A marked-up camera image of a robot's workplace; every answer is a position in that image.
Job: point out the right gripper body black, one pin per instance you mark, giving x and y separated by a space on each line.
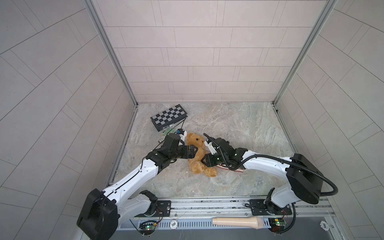
212 160

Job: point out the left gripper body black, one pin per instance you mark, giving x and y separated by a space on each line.
180 153

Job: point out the brown teddy bear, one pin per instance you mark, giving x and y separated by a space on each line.
196 166

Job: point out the red white striped sweater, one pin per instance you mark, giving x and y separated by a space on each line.
225 167

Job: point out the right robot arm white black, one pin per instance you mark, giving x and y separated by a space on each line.
303 179

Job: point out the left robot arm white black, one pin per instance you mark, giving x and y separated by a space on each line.
104 211

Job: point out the small green clear bag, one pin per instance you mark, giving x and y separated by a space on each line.
169 129

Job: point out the folded black white chessboard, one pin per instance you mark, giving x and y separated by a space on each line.
169 117

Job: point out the left green circuit board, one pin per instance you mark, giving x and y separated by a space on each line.
148 227

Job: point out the green circuit board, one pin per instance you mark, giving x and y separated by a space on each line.
148 227
277 225

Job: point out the right green circuit board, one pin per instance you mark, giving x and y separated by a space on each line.
277 225

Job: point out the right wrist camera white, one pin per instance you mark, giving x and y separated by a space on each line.
209 147

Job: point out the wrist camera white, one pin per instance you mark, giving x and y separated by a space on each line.
209 147
183 135

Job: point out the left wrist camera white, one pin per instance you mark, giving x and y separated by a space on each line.
183 135

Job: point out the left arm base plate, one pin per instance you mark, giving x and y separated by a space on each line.
162 209

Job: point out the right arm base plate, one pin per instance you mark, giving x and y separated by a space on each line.
259 207

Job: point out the beige cylindrical handle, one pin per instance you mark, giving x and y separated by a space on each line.
251 222

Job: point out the aluminium front rail frame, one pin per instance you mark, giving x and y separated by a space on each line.
197 214

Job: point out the left aluminium corner post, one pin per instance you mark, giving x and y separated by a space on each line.
90 7

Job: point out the aluminium corner post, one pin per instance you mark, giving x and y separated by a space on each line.
90 7
329 6

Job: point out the right aluminium corner post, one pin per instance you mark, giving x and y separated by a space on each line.
329 6

